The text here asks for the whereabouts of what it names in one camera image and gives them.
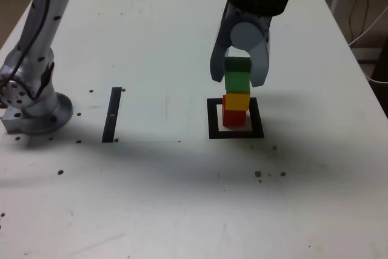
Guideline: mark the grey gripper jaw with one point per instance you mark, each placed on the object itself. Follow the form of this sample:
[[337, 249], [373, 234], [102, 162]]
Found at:
[[248, 36]]

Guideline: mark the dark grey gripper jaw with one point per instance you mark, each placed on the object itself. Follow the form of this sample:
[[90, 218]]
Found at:
[[219, 55]]

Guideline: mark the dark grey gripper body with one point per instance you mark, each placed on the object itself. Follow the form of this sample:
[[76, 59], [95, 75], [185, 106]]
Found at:
[[254, 19]]

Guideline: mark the green cube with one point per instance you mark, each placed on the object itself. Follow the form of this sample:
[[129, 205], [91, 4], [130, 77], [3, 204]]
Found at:
[[238, 81]]

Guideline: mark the yellow cube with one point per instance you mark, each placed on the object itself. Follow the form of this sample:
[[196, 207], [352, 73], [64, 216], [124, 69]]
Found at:
[[238, 101]]

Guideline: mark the red cube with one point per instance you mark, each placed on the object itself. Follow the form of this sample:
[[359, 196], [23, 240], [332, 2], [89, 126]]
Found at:
[[233, 118]]

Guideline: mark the black tape square outline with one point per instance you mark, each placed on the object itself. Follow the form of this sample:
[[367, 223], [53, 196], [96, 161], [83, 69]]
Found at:
[[213, 119]]

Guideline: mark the black tape strip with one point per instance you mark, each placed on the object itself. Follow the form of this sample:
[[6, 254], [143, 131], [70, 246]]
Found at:
[[111, 116]]

